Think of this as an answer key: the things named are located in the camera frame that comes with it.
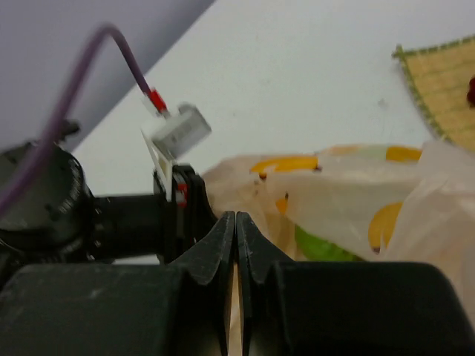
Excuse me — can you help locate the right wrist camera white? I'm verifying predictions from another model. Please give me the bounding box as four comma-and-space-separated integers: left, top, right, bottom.
141, 103, 212, 202

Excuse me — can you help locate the red fake grape bunch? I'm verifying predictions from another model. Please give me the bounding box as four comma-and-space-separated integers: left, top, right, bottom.
466, 76, 475, 108

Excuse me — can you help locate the green fake guava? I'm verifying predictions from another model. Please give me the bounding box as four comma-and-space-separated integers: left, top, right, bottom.
294, 225, 362, 262

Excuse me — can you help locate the translucent banana print plastic bag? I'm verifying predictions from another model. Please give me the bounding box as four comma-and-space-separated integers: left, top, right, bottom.
202, 139, 475, 356

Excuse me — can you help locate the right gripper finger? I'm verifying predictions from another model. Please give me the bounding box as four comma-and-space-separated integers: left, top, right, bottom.
235, 212, 466, 355

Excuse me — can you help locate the yellow woven bamboo mat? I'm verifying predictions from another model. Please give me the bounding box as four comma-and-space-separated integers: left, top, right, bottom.
392, 35, 474, 151

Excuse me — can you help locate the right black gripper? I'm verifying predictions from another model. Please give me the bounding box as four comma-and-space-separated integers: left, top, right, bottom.
1, 165, 235, 355

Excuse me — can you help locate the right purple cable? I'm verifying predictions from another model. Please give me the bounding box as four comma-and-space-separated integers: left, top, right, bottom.
0, 24, 170, 218

